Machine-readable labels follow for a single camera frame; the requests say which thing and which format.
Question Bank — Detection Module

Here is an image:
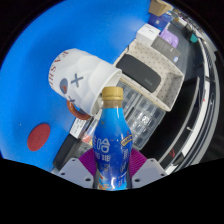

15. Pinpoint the blue drink bottle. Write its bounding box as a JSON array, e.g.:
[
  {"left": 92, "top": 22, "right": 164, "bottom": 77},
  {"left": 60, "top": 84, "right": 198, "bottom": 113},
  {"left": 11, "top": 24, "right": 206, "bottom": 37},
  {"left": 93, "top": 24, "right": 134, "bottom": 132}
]
[{"left": 92, "top": 86, "right": 134, "bottom": 192}]

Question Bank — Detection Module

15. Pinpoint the dark grey box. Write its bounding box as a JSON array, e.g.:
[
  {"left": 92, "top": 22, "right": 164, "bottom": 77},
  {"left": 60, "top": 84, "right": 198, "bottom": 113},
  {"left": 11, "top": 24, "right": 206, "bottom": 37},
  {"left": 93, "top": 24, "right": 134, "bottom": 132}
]
[{"left": 150, "top": 34, "right": 182, "bottom": 64}]

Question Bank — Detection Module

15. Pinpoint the black speaker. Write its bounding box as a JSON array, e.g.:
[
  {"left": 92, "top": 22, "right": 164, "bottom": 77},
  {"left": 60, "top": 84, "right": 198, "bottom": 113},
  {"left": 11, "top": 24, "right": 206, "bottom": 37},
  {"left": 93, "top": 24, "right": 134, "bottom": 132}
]
[{"left": 115, "top": 53, "right": 163, "bottom": 94}]

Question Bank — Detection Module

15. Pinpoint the black wall shelf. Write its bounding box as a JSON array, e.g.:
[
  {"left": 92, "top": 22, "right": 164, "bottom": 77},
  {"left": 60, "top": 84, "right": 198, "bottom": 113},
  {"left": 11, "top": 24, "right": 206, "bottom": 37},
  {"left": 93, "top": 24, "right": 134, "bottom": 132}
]
[{"left": 159, "top": 33, "right": 221, "bottom": 168}]

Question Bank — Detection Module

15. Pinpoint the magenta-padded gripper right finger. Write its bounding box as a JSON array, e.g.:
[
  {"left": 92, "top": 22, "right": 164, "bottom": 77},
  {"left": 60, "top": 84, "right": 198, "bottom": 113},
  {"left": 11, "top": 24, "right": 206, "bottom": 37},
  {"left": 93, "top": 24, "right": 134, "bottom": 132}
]
[{"left": 128, "top": 148, "right": 168, "bottom": 189}]

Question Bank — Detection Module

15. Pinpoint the purple bag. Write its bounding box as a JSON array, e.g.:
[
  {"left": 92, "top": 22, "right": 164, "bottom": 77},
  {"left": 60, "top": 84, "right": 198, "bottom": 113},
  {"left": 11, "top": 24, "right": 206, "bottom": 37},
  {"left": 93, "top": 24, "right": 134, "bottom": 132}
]
[{"left": 159, "top": 28, "right": 180, "bottom": 48}]

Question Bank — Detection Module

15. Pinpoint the beige dotted open box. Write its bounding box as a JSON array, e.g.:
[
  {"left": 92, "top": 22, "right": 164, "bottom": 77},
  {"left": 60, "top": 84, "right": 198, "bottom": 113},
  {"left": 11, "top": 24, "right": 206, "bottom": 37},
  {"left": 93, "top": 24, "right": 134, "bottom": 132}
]
[{"left": 113, "top": 39, "right": 185, "bottom": 113}]

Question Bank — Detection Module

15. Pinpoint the black flat case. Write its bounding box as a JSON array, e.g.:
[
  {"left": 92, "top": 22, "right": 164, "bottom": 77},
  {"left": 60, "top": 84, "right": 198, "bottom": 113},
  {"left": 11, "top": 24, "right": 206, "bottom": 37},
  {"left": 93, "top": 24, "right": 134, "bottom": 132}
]
[{"left": 52, "top": 133, "right": 82, "bottom": 172}]

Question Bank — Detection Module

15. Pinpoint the blue box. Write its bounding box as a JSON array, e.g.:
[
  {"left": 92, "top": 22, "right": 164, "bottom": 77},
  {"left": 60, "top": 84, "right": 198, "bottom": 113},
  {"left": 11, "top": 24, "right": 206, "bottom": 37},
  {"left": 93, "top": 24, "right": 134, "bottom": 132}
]
[{"left": 148, "top": 13, "right": 172, "bottom": 33}]

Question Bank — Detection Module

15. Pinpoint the colourful parts organizer box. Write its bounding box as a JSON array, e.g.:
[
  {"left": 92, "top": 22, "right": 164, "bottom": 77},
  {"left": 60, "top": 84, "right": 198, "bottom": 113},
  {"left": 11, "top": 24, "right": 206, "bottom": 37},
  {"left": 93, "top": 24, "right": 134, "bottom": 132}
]
[{"left": 81, "top": 111, "right": 103, "bottom": 144}]

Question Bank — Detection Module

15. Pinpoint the white mug with orange handle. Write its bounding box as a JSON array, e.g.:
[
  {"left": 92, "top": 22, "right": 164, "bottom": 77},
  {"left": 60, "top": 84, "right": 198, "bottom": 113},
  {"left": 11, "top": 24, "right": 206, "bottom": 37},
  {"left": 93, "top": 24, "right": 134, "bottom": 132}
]
[{"left": 47, "top": 48, "right": 123, "bottom": 121}]

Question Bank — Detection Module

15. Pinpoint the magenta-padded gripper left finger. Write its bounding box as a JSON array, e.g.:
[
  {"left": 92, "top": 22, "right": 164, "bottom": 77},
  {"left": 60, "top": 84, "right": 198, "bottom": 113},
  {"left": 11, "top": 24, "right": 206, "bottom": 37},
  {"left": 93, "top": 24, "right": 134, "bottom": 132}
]
[{"left": 51, "top": 148, "right": 98, "bottom": 189}]

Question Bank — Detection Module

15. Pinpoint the flat round red coaster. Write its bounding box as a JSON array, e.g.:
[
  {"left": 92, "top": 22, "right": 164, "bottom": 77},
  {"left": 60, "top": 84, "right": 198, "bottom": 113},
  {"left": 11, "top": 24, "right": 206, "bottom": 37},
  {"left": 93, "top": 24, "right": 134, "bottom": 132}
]
[{"left": 26, "top": 123, "right": 52, "bottom": 152}]

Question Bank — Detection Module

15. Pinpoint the black box with white label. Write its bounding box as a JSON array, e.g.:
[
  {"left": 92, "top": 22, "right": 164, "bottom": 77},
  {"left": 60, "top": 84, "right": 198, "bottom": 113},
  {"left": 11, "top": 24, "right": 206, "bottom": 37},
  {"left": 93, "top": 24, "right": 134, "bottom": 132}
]
[{"left": 69, "top": 118, "right": 91, "bottom": 140}]

